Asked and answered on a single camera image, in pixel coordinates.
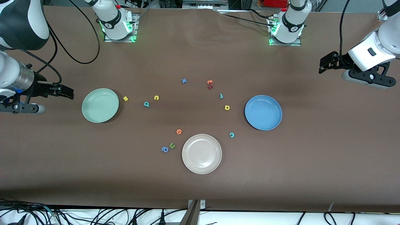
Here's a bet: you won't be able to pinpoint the aluminium frame profile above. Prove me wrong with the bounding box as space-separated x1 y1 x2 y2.
180 200 200 225

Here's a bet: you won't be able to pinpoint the grey equipment box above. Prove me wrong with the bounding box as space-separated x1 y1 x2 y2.
183 0 228 10

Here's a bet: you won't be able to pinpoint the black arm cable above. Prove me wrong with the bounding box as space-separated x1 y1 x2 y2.
339 0 352 68
30 0 100 85

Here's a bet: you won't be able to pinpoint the blue plate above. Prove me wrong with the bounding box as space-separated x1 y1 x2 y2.
245 95 283 131

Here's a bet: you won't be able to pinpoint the red box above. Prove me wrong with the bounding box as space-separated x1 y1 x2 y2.
262 0 289 8

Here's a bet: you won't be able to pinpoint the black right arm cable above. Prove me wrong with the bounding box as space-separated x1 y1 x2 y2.
30 0 100 85

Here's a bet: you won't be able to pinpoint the beige plate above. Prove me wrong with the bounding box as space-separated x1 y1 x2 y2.
182 134 223 174

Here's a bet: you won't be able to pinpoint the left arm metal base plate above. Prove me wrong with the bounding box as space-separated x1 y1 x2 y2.
268 15 302 47

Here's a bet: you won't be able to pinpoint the short black table cable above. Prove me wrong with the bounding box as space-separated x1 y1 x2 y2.
248 9 275 18

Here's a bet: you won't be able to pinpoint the green plate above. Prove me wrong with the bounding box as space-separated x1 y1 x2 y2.
82 88 119 123

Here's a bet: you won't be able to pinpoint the small metal bracket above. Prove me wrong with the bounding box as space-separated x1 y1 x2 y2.
187 199 206 210

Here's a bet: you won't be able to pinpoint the long black table cable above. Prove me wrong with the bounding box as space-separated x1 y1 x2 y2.
216 11 274 27

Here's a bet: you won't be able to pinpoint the looped black floor cable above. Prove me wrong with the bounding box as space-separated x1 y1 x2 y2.
323 212 357 225

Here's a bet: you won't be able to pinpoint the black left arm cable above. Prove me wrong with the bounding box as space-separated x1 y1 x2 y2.
339 0 352 68

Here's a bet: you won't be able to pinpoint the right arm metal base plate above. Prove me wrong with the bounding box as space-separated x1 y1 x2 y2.
104 13 140 43

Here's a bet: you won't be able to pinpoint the tangled black floor cables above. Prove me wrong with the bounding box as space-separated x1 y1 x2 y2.
0 198 63 225

